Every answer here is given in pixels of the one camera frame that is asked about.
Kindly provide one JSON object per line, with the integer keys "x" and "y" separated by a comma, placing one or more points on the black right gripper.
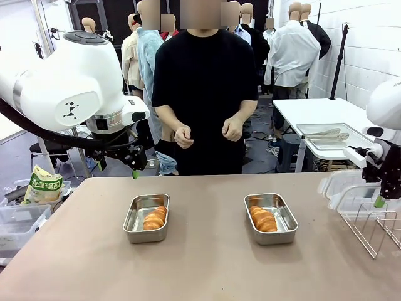
{"x": 391, "y": 160}

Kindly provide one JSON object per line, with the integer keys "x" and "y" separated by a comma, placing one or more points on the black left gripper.
{"x": 114, "y": 153}

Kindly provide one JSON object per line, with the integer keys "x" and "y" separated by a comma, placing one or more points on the golden brown croissant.
{"x": 263, "y": 219}
{"x": 155, "y": 219}

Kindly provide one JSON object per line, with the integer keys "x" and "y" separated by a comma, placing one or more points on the stainless steel rectangular container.
{"x": 134, "y": 236}
{"x": 272, "y": 239}

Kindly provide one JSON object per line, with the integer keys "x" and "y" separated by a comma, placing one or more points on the person's left forearm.
{"x": 247, "y": 109}

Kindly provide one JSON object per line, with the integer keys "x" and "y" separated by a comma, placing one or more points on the person's right forearm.
{"x": 163, "y": 117}

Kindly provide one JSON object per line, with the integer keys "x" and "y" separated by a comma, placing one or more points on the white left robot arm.
{"x": 62, "y": 81}

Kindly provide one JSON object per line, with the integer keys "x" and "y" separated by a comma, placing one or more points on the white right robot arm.
{"x": 385, "y": 103}

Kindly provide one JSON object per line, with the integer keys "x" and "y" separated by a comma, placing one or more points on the person's right hand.
{"x": 183, "y": 138}

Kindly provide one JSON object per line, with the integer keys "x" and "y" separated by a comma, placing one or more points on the person's left hand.
{"x": 233, "y": 128}

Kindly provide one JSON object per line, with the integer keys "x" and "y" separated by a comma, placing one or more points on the blue jeans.
{"x": 167, "y": 164}

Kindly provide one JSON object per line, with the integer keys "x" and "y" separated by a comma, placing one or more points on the steel serving tongs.
{"x": 340, "y": 137}

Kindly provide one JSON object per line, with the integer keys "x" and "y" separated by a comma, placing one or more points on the black chair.
{"x": 47, "y": 150}

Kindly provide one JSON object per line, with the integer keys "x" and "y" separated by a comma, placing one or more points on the steel baking tray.
{"x": 329, "y": 146}

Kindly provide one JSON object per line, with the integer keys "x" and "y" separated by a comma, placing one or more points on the yellow green snack bag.
{"x": 44, "y": 188}

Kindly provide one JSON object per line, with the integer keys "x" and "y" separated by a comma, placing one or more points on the mannequin in cream shirt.
{"x": 130, "y": 62}

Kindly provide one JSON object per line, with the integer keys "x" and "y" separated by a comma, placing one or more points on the dark grey stool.
{"x": 288, "y": 153}

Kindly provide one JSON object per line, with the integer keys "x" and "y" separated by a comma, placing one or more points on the person in black t-shirt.
{"x": 203, "y": 94}

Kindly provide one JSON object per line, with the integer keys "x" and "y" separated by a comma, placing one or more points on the mannequin in light blue shirt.
{"x": 147, "y": 56}

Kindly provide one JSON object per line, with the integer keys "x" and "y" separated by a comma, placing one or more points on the white side table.
{"x": 313, "y": 109}

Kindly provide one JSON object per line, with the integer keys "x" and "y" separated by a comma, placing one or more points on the clear plastic storage bin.
{"x": 18, "y": 225}

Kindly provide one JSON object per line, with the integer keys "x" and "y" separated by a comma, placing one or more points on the black tripod stand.
{"x": 340, "y": 62}

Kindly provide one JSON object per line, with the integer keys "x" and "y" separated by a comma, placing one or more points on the mannequin in red white top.
{"x": 169, "y": 33}

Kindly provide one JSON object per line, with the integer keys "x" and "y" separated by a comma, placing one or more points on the mannequin in black suit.
{"x": 322, "y": 40}

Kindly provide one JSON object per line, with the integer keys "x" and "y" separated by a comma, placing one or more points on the mannequin in blue collared shirt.
{"x": 244, "y": 34}

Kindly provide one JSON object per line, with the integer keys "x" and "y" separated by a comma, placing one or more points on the mannequin in black jacket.
{"x": 260, "y": 50}

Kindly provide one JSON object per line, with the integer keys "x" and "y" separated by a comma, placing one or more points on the steel mannequin base plate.
{"x": 152, "y": 163}

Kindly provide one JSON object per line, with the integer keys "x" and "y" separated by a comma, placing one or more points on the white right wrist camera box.
{"x": 354, "y": 156}

